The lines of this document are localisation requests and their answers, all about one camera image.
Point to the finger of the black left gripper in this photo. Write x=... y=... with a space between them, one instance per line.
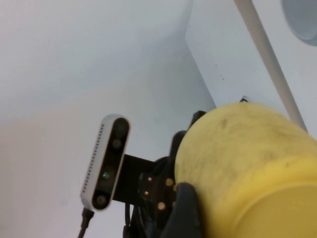
x=177 y=143
x=196 y=117

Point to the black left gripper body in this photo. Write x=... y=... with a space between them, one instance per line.
x=156 y=196

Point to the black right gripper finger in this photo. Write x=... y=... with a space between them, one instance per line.
x=187 y=213

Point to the yellow plastic cup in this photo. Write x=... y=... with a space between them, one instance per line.
x=247 y=161

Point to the blue cup stand with pegs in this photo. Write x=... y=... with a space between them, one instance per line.
x=302 y=22

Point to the black camera bracket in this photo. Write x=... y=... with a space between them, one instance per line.
x=133 y=173

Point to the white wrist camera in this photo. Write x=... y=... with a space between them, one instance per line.
x=109 y=161

